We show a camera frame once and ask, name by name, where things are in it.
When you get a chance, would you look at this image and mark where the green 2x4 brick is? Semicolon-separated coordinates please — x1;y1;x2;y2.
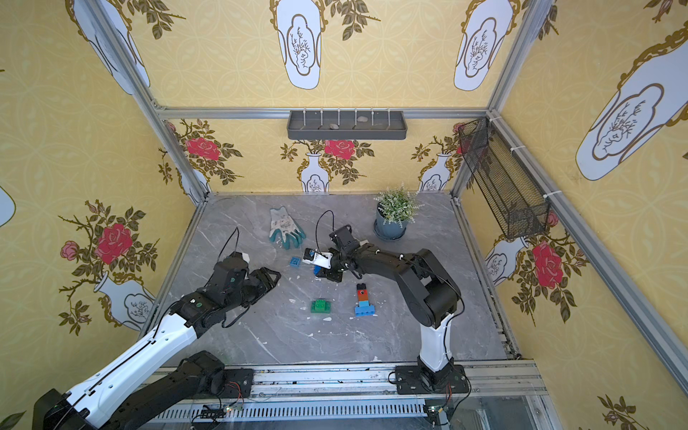
310;299;331;314

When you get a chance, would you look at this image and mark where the light blue 2x4 brick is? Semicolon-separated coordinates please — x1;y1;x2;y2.
355;305;376;317

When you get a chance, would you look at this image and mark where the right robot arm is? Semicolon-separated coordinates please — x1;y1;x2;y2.
304;225;463;374

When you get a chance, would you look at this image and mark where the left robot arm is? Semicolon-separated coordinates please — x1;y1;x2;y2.
32;252;281;429

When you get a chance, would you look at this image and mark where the potted plant grey pot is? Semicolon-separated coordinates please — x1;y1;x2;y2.
374;186;420;241

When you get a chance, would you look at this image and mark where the green white work glove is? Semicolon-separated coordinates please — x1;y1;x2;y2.
270;206;306;250

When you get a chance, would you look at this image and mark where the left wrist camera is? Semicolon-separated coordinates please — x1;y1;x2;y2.
232;251;250;264

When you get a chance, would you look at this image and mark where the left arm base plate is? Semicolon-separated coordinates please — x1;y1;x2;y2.
176;367;254;401

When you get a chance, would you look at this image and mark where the grey wall shelf tray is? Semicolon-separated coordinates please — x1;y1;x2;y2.
287;109;409;141

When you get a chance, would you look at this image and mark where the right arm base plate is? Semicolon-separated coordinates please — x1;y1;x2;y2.
393;364;470;395

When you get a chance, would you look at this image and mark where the black wire mesh basket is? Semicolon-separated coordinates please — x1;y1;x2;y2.
458;118;550;239

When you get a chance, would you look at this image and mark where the aluminium front rail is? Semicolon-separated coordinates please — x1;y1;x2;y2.
138;360;562;429

